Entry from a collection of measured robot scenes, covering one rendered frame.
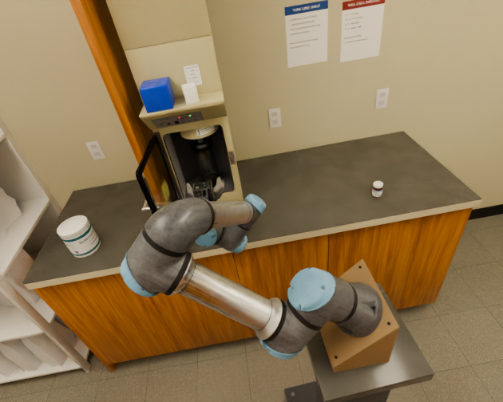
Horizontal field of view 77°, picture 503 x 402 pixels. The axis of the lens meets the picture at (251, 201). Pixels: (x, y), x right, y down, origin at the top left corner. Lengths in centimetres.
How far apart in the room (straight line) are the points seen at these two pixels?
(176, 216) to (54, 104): 137
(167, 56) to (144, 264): 82
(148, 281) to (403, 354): 77
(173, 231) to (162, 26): 80
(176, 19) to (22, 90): 100
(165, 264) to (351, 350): 57
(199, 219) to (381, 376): 69
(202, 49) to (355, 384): 120
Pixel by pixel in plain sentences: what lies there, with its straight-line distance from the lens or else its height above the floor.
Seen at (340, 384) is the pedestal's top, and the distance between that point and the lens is 107.
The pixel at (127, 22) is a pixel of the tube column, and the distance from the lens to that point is 131.
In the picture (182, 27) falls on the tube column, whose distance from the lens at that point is 129.
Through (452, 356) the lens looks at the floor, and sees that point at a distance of 228.
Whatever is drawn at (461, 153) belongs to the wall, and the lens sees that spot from 259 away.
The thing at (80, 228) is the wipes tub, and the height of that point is 109.
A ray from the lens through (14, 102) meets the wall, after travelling 205.
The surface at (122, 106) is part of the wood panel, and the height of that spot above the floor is 155.
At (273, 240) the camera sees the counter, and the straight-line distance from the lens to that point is 140.
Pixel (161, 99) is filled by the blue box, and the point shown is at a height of 155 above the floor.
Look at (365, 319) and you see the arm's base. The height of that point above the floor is 113.
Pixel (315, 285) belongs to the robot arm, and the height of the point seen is 126.
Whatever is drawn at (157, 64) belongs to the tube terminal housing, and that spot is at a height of 165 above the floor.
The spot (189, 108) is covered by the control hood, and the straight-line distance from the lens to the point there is 124.
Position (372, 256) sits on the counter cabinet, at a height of 65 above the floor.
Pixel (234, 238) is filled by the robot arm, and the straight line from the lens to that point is 108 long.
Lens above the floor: 193
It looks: 38 degrees down
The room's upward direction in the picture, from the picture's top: 10 degrees counter-clockwise
